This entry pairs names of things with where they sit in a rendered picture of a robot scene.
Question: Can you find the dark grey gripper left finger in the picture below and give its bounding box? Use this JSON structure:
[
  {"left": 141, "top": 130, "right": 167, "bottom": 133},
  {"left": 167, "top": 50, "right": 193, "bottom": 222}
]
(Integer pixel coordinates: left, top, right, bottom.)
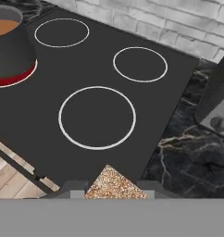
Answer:
[{"left": 48, "top": 180, "right": 90, "bottom": 200}]

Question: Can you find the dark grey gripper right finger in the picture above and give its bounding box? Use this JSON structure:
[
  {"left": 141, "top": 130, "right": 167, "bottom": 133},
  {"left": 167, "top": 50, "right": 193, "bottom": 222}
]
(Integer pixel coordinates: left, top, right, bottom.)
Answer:
[{"left": 136, "top": 180, "right": 173, "bottom": 200}]

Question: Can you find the dark grey saucepan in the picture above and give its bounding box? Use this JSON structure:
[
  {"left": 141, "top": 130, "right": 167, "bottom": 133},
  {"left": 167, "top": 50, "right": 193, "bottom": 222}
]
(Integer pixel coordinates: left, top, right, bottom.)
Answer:
[{"left": 0, "top": 4, "right": 38, "bottom": 80}]

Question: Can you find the black glass hob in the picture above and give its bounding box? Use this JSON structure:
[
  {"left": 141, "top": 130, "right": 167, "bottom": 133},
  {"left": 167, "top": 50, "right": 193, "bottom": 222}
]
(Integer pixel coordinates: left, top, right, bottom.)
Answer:
[{"left": 0, "top": 6, "right": 201, "bottom": 196}]

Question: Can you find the dark grey appliance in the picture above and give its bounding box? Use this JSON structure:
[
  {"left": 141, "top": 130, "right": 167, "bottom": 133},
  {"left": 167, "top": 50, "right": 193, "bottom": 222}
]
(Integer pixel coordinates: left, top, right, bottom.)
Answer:
[{"left": 194, "top": 55, "right": 224, "bottom": 141}]

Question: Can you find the dark oven handle bar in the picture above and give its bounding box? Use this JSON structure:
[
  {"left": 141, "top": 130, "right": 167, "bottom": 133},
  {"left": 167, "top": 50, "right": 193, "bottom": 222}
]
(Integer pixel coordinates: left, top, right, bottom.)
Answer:
[{"left": 0, "top": 143, "right": 56, "bottom": 196}]

